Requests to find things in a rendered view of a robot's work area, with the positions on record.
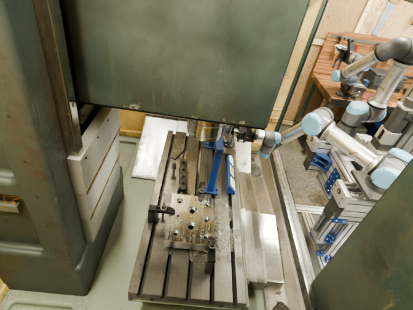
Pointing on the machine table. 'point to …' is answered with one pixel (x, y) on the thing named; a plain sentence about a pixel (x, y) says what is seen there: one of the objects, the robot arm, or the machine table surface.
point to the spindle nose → (206, 130)
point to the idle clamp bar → (183, 176)
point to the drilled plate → (183, 210)
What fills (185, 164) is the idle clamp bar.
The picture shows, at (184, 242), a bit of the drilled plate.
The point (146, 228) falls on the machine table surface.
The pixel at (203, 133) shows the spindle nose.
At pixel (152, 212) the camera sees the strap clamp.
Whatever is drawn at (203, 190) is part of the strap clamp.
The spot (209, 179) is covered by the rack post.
